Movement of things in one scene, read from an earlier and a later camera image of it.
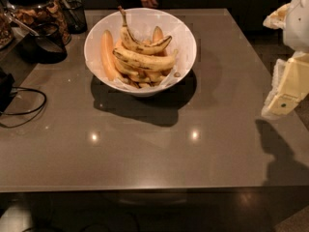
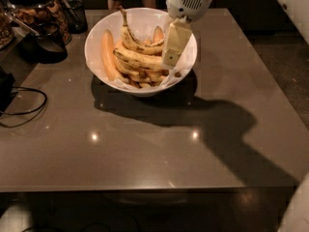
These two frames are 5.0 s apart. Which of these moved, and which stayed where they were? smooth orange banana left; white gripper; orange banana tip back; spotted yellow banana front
Moved: white gripper
Stayed: spotted yellow banana front; smooth orange banana left; orange banana tip back
